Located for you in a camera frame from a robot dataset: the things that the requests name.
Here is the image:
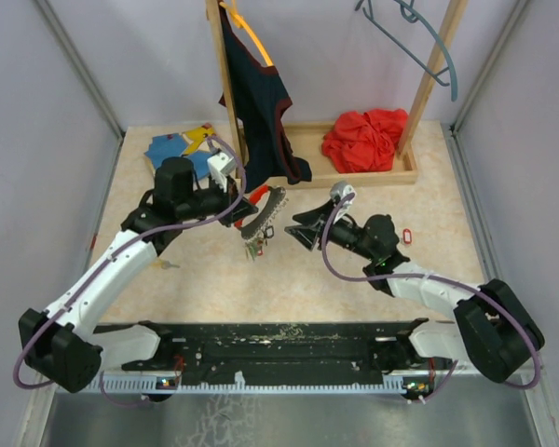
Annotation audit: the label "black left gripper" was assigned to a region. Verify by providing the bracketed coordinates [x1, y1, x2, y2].
[177, 172, 258, 227]

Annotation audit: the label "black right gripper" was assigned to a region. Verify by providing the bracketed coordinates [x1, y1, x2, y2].
[286, 198, 377, 261]

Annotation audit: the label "metal key organizer red handle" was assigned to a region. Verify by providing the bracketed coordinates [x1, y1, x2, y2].
[234, 184, 287, 242]

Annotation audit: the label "keys with coloured tags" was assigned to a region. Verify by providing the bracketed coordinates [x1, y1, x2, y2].
[244, 224, 275, 261]

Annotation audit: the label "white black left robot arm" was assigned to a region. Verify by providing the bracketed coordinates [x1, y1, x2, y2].
[12, 152, 257, 393]

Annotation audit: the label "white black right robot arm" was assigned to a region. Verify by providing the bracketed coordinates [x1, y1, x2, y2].
[285, 199, 545, 386]

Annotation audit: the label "blue cartoon shirt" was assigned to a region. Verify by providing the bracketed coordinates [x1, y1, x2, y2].
[144, 123, 216, 180]

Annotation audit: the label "key with yellow tag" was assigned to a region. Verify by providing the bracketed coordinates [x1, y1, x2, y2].
[153, 259, 179, 270]

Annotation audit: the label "wooden clothes rack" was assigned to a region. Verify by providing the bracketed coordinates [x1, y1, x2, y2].
[206, 1, 467, 189]

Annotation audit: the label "key with red white tag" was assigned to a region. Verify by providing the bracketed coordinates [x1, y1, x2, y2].
[402, 228, 413, 246]

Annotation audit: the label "red crumpled cloth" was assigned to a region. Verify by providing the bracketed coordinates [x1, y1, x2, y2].
[321, 109, 408, 173]

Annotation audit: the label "navy tank top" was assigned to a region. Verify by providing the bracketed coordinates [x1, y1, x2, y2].
[219, 8, 312, 193]

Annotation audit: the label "orange clothes hanger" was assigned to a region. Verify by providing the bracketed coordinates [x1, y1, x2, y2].
[219, 1, 274, 67]

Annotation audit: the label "teal clothes hanger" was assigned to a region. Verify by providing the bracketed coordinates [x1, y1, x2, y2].
[354, 0, 460, 102]

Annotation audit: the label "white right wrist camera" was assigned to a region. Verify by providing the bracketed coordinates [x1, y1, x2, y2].
[330, 181, 356, 206]

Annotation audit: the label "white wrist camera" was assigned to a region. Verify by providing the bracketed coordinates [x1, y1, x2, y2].
[207, 150, 237, 193]
[330, 181, 356, 206]

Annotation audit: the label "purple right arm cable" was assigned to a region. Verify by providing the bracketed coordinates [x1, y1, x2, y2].
[320, 194, 543, 389]

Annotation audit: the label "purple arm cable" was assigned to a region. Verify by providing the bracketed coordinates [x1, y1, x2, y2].
[11, 135, 249, 390]
[320, 194, 543, 389]

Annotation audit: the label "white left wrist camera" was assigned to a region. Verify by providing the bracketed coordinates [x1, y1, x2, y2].
[207, 150, 237, 193]

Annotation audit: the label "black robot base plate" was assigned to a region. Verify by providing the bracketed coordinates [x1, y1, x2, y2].
[121, 318, 451, 374]

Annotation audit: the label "aluminium frame rail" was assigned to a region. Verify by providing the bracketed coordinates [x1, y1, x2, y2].
[36, 362, 546, 397]

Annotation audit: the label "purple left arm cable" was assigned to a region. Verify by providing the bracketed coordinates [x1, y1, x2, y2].
[11, 135, 249, 390]

